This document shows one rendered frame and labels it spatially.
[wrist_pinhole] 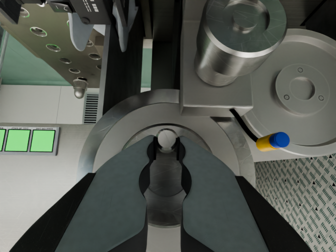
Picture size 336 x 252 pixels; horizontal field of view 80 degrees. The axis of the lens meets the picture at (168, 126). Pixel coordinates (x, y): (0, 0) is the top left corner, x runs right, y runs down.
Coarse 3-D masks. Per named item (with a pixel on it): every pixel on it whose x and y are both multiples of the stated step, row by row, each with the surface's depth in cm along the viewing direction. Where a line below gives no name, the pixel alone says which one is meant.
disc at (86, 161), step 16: (144, 96) 18; (160, 96) 18; (176, 96) 18; (112, 112) 18; (128, 112) 18; (96, 128) 17; (224, 128) 17; (96, 144) 17; (240, 144) 17; (80, 160) 17; (240, 160) 17; (80, 176) 16
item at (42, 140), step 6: (36, 132) 49; (42, 132) 49; (48, 132) 49; (36, 138) 49; (42, 138) 49; (48, 138) 49; (36, 144) 49; (42, 144) 49; (48, 144) 49; (30, 150) 48; (36, 150) 48; (42, 150) 48; (48, 150) 48
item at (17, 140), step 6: (12, 132) 49; (18, 132) 49; (24, 132) 49; (12, 138) 49; (18, 138) 49; (24, 138) 49; (6, 144) 49; (12, 144) 49; (18, 144) 49; (24, 144) 49; (18, 150) 48; (24, 150) 48
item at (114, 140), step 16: (144, 112) 17; (160, 112) 17; (176, 112) 17; (112, 128) 16; (128, 128) 16; (192, 128) 16; (208, 128) 16; (112, 144) 16; (208, 144) 16; (224, 144) 16; (96, 160) 16; (224, 160) 16; (160, 240) 15; (176, 240) 15
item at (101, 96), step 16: (112, 16) 21; (112, 32) 21; (112, 48) 21; (128, 48) 29; (112, 64) 21; (128, 64) 30; (112, 80) 21; (128, 80) 30; (112, 96) 21; (128, 96) 30
